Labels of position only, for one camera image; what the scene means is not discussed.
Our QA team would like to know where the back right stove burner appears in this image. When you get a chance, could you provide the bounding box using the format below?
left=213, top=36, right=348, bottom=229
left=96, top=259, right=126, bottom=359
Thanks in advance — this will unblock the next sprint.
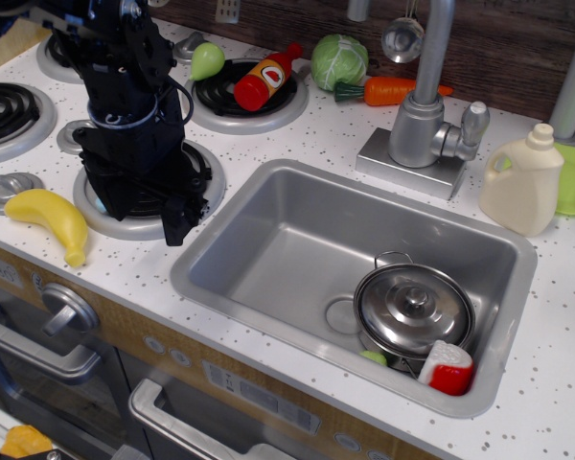
left=185, top=58, right=309, bottom=135

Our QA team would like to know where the back left stove burner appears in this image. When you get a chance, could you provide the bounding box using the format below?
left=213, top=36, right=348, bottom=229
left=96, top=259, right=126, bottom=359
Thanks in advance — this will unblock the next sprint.
left=36, top=35, right=83, bottom=84

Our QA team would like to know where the silver stove knob back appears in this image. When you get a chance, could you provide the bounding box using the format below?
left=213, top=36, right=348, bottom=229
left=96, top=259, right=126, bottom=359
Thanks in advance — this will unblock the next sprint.
left=172, top=32, right=207, bottom=65

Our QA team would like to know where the front right stove burner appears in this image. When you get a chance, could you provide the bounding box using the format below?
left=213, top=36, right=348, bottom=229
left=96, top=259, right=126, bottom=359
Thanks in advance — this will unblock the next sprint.
left=73, top=140, right=226, bottom=241

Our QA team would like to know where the silver stove knob middle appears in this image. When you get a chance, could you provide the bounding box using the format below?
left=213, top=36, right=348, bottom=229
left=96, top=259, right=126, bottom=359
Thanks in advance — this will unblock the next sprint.
left=57, top=120, right=95, bottom=155

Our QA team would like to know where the silver dishwasher handle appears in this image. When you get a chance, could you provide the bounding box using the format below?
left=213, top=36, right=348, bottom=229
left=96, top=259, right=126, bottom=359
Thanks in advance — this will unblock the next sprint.
left=128, top=379, right=291, bottom=459

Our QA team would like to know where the green toy cabbage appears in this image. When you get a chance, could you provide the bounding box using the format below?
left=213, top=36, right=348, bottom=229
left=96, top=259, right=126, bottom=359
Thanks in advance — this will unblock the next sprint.
left=310, top=34, right=369, bottom=92

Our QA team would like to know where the cream detergent bottle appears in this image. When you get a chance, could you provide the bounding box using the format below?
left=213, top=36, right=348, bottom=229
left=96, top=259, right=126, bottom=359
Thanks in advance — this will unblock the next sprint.
left=478, top=124, right=564, bottom=237

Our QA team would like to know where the stove burner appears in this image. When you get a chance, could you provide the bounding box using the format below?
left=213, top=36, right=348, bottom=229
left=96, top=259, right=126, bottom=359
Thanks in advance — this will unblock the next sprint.
left=0, top=82, right=58, bottom=163
left=36, top=35, right=83, bottom=84
left=73, top=140, right=226, bottom=241
left=185, top=58, right=309, bottom=135

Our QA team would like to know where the silver stove knob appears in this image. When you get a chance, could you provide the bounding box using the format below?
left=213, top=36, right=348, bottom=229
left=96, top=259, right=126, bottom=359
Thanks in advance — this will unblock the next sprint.
left=57, top=120, right=95, bottom=155
left=0, top=172, right=44, bottom=216
left=172, top=32, right=207, bottom=65

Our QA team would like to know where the silver faucet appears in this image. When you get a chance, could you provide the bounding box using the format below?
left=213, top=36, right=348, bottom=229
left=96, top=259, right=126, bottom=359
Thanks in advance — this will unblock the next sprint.
left=356, top=0, right=490, bottom=199

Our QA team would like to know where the green toy pear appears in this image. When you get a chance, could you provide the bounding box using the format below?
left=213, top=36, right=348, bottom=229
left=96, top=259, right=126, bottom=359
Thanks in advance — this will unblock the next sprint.
left=190, top=42, right=225, bottom=81

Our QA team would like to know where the red ketchup bottle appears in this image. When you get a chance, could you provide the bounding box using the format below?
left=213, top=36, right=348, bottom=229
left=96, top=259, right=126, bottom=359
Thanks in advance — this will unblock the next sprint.
left=233, top=42, right=303, bottom=112

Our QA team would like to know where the silver sink basin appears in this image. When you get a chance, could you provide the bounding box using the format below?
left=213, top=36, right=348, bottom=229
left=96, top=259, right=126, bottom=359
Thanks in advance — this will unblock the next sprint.
left=171, top=159, right=538, bottom=418

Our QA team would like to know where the front left stove burner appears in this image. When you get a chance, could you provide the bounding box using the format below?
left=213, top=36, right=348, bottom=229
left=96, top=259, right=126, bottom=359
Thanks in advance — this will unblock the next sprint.
left=0, top=82, right=58, bottom=163

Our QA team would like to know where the silver oven dial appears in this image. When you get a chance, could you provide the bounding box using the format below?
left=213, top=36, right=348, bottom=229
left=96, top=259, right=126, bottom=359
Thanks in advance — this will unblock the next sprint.
left=41, top=283, right=100, bottom=336

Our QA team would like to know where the hanging silver ladle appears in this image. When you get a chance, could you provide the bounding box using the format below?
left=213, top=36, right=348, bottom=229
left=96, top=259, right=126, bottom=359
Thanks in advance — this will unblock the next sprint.
left=381, top=0, right=425, bottom=63

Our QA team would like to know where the yellow toy banana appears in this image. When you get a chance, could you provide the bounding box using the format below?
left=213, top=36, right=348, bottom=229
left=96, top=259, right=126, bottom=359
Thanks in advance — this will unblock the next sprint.
left=4, top=189, right=88, bottom=267

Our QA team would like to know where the grey hanging utensil handle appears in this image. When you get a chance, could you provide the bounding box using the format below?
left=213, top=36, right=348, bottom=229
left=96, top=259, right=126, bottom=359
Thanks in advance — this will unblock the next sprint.
left=347, top=0, right=370, bottom=22

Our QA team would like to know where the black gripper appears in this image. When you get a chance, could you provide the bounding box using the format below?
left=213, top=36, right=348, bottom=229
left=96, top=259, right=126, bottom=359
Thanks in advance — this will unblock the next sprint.
left=74, top=85, right=211, bottom=246

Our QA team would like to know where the orange toy carrot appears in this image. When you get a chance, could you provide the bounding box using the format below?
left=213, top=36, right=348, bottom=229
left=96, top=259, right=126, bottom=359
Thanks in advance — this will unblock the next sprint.
left=333, top=76, right=455, bottom=107

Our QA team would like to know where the small green toy piece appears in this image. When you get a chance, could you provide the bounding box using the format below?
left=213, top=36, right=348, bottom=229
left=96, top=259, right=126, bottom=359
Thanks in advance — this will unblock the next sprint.
left=359, top=350, right=388, bottom=367

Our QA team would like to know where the steel pot with lid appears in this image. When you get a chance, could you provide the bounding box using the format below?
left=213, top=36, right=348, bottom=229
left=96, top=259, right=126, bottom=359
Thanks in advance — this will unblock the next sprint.
left=353, top=251, right=475, bottom=377

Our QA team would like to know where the red white cheese wedge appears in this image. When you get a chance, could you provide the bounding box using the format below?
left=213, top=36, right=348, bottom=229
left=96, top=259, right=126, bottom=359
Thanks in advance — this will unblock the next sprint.
left=418, top=340, right=474, bottom=396

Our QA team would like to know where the silver stove knob front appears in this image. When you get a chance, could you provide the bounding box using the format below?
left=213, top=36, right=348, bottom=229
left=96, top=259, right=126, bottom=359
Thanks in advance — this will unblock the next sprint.
left=0, top=172, right=44, bottom=216

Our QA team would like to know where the yellow object bottom left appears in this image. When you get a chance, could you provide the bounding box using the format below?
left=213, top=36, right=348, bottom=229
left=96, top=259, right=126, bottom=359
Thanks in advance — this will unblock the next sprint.
left=0, top=425, right=53, bottom=459

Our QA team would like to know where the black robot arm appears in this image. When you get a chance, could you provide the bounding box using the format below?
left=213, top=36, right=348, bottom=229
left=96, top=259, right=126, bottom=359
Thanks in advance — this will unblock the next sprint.
left=0, top=1, right=212, bottom=246

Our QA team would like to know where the silver oven door handle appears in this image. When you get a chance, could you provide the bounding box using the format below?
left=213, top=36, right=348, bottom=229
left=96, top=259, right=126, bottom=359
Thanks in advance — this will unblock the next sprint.
left=0, top=324, right=102, bottom=384

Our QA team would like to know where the hanging silver spatula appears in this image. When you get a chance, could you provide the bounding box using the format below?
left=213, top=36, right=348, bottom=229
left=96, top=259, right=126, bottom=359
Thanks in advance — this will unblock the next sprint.
left=215, top=0, right=241, bottom=24

